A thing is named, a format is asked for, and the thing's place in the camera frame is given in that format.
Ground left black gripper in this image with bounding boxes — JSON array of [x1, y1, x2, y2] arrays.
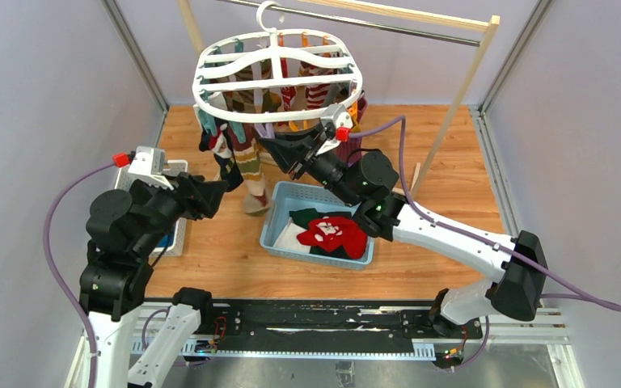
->
[[132, 168, 229, 255]]

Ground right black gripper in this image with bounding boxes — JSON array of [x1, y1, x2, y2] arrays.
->
[[257, 126, 359, 209]]

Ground lilac clothes peg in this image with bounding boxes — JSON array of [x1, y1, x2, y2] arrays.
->
[[254, 123, 275, 139]]

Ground beige striped ribbed sock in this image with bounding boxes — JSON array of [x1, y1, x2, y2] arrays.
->
[[229, 124, 271, 216]]

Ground teal clothes peg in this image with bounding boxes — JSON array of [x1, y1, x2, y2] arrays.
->
[[230, 121, 247, 145]]

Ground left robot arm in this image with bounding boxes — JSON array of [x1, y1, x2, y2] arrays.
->
[[79, 172, 228, 387]]

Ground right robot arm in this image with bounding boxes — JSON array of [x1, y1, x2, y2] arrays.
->
[[261, 127, 547, 337]]

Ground white oval clip hanger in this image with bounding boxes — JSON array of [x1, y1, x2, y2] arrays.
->
[[192, 1, 364, 124]]

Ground orange clothes peg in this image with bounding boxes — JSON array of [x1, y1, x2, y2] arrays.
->
[[288, 120, 309, 132]]

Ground navy hanging sock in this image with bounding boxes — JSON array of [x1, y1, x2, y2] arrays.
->
[[198, 124, 243, 192]]

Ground light blue plastic basket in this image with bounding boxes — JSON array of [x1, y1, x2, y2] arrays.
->
[[260, 182, 374, 270]]

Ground purple mustard hanging sock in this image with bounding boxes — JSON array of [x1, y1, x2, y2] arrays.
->
[[337, 91, 368, 166]]

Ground blue cloth in basket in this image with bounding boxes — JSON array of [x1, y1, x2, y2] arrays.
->
[[155, 226, 176, 252]]

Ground dark green sock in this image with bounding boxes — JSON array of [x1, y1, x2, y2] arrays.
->
[[289, 208, 351, 260]]

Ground argyle brown hanging sock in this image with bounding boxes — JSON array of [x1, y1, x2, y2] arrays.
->
[[223, 90, 271, 113]]

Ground white plastic basket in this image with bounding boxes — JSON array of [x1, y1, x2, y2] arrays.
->
[[115, 159, 188, 259]]

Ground white sock in basket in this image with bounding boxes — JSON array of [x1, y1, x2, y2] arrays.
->
[[273, 221, 311, 254]]

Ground metal rack rod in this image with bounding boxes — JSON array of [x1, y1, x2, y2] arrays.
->
[[219, 0, 482, 47]]

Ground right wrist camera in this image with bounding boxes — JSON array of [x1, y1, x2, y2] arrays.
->
[[320, 104, 354, 142]]

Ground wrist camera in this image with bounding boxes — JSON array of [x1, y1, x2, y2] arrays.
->
[[128, 146, 173, 190], [320, 104, 354, 142]]

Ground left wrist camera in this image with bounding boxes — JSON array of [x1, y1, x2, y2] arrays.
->
[[128, 146, 173, 190]]

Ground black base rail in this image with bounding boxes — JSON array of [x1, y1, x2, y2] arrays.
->
[[197, 299, 483, 356]]

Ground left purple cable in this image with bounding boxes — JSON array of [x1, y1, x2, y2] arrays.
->
[[42, 152, 132, 388]]

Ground purple cable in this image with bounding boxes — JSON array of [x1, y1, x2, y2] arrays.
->
[[334, 115, 621, 370], [42, 152, 132, 388]]

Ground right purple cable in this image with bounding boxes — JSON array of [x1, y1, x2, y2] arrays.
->
[[334, 115, 621, 370]]

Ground wooden clothes rack frame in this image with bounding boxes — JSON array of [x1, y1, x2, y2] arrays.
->
[[179, 1, 501, 193]]

